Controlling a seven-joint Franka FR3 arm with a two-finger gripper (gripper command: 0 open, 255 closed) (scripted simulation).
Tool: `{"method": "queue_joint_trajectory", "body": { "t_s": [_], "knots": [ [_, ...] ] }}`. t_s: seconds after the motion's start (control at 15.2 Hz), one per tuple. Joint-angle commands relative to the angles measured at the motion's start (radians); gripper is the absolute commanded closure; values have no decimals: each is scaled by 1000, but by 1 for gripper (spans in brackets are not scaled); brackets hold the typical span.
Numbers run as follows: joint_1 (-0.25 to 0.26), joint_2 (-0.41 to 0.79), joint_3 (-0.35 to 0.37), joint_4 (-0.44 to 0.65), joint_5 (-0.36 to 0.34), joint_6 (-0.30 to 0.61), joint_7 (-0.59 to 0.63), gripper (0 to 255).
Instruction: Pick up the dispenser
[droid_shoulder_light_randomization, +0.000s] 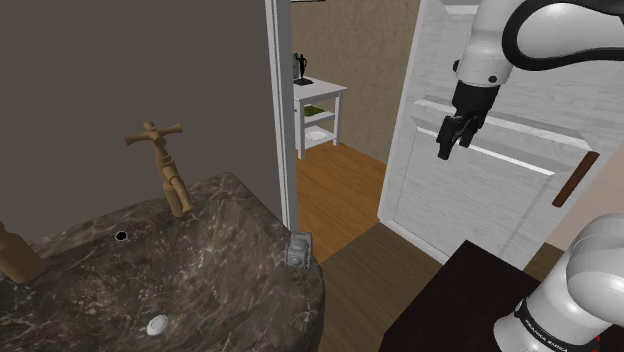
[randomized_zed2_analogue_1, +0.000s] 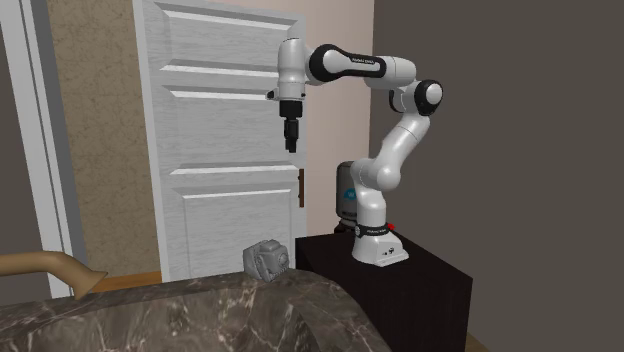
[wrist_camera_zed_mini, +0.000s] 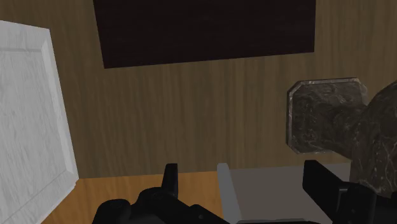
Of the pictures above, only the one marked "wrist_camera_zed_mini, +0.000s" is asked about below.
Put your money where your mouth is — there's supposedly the white marbled tray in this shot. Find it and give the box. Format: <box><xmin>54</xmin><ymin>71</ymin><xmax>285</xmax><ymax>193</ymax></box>
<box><xmin>0</xmin><ymin>20</ymin><xmax>80</xmax><ymax>224</ymax></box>

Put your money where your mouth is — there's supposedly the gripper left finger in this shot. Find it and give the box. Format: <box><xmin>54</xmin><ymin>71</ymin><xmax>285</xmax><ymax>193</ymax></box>
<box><xmin>92</xmin><ymin>163</ymin><xmax>199</xmax><ymax>224</ymax></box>

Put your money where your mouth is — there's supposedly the grey flat box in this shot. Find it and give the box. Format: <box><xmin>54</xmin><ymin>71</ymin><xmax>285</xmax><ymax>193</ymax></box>
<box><xmin>216</xmin><ymin>162</ymin><xmax>352</xmax><ymax>224</ymax></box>

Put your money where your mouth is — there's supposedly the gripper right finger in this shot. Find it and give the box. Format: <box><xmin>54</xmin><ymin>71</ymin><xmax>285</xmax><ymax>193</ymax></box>
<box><xmin>302</xmin><ymin>159</ymin><xmax>397</xmax><ymax>224</ymax></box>

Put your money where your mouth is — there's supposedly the dark marble figure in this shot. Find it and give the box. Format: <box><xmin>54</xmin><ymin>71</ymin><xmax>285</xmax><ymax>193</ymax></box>
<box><xmin>285</xmin><ymin>77</ymin><xmax>397</xmax><ymax>199</ymax></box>

